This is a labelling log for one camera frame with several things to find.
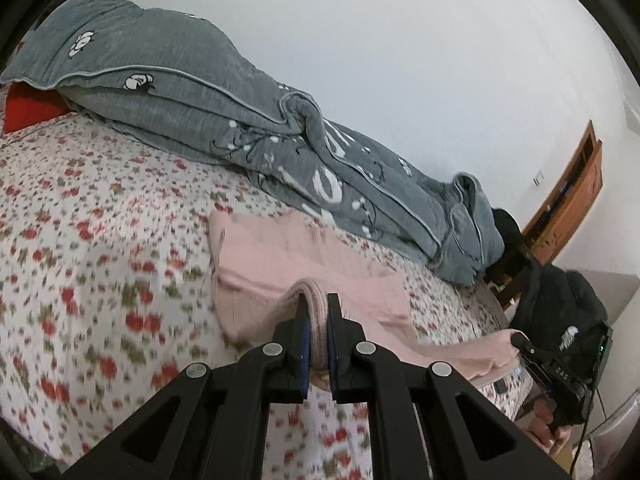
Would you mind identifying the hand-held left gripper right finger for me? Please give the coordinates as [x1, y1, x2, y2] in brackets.
[326, 293, 573, 480]

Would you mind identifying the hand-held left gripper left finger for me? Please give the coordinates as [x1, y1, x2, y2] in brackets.
[62, 294, 310, 480]

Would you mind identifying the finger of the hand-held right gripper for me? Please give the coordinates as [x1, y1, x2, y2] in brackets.
[510, 332, 537, 358]

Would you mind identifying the pink knit sweater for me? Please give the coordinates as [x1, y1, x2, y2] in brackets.
[207, 209, 523, 392]

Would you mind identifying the person's right hand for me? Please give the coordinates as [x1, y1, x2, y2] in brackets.
[529, 394, 573, 458]

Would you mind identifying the black puffer jacket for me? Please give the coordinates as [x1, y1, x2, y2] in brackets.
[510, 259, 609, 357]

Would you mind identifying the wooden chair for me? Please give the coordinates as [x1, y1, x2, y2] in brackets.
[486, 240, 532, 312]

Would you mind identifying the black cloth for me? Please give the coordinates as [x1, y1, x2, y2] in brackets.
[492, 208, 525, 263]

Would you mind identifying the wooden door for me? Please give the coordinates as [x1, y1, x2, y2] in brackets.
[522, 120, 604, 267]

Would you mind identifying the floral bed sheet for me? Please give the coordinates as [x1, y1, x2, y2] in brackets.
[0, 109, 536, 480]

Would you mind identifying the grey printed blanket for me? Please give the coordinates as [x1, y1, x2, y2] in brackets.
[0, 0, 506, 287]

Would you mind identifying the red pillow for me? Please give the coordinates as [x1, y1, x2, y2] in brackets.
[2, 82, 68, 135]

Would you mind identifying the black cable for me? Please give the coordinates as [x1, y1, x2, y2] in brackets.
[570, 382, 609, 468]

